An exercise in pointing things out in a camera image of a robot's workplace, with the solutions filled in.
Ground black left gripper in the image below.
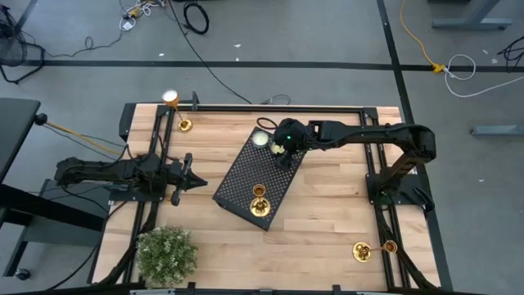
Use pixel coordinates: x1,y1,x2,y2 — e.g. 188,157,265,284
161,152,209,207

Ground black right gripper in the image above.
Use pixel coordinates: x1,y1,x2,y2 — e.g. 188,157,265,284
273,117,311,171

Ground tall gold candlestick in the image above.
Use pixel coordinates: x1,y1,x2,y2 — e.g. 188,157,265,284
249,183,272,219
351,239,399,264
161,88,194,134

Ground black perforated metal shelf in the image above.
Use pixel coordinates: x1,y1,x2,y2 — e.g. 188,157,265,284
211,125,307,232

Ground green plant in black pot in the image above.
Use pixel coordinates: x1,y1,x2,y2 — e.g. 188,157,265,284
136,225,200,288

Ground grey floor stand base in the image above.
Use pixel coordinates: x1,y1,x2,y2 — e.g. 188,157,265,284
24,179,112,247

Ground white power strip bundle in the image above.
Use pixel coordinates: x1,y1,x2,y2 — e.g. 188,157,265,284
118,0,165,32

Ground black desk top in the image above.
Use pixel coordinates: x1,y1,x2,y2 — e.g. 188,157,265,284
0,97,42,184

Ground grey desk foot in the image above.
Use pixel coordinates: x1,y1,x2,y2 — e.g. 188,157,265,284
470,125,524,137

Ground grey desk leg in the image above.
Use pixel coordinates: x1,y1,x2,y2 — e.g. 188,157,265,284
427,0,513,30

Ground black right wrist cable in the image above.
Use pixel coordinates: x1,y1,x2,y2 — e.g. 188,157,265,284
255,116,280,132

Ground long black floor cable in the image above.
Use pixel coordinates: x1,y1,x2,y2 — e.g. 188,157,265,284
167,0,254,106

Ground black coiled cable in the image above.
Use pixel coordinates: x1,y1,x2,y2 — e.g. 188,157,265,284
183,2,210,36

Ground orange cable with knob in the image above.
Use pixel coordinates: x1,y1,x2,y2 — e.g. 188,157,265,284
34,113,124,156

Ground yellow floor cable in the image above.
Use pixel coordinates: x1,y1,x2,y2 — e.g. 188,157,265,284
400,0,446,75

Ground white floor cable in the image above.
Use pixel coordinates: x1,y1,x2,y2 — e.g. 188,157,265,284
444,54,524,98

